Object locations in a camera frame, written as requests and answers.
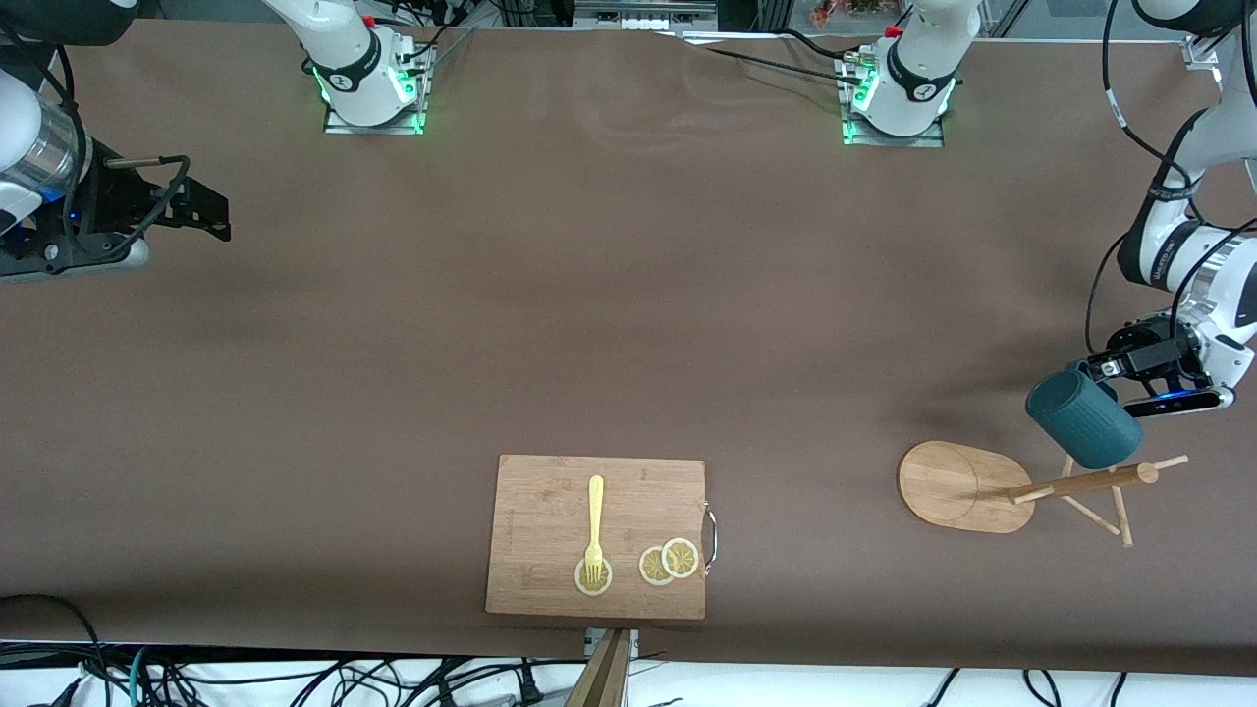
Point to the grey metal bracket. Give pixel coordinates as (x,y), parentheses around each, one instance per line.
(592,643)

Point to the bamboo cutting board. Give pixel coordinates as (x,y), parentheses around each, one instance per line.
(540,511)

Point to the dark teal mug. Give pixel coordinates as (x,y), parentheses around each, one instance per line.
(1085,422)

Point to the orange red plastic items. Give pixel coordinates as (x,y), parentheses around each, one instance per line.
(835,12)

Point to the wooden mug rack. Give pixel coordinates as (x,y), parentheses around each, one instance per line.
(953,486)

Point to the grey power strip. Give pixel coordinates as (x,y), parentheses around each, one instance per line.
(638,15)

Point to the brown table cover mat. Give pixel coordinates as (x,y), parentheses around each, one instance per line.
(628,344)

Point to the lemon slice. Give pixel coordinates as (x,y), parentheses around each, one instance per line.
(680,558)
(593,589)
(650,568)

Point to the yellow plastic fork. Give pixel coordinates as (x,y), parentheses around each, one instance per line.
(595,511)

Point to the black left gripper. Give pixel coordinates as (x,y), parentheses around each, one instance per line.
(1147,354)

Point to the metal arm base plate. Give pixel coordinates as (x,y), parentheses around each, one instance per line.
(923,140)
(393,129)

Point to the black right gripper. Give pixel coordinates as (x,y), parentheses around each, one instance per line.
(110,209)

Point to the aluminium frame profile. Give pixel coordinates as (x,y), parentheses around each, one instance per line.
(1200,51)

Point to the wooden support beam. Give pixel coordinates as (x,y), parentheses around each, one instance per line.
(604,682)

